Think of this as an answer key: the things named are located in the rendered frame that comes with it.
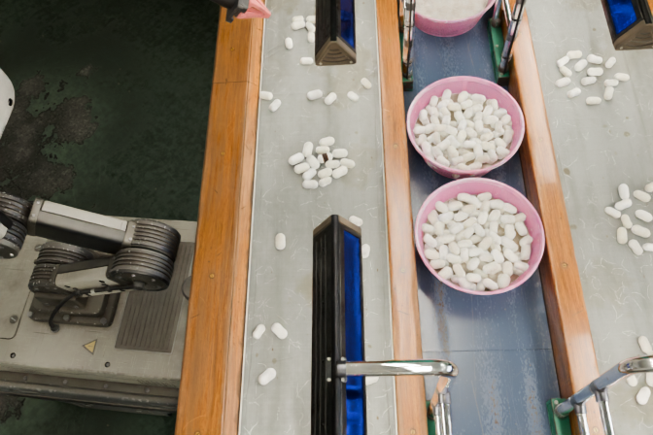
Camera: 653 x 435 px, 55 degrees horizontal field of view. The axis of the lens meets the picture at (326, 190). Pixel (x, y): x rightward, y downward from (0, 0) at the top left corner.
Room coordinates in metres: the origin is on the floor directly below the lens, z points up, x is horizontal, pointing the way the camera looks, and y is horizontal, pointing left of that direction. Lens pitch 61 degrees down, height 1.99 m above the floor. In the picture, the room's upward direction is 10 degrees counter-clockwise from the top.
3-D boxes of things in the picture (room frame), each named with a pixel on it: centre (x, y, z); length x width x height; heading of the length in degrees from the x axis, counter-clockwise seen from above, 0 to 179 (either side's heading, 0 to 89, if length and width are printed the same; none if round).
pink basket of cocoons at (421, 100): (0.78, -0.34, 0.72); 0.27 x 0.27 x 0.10
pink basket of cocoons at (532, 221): (0.51, -0.30, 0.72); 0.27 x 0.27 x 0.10
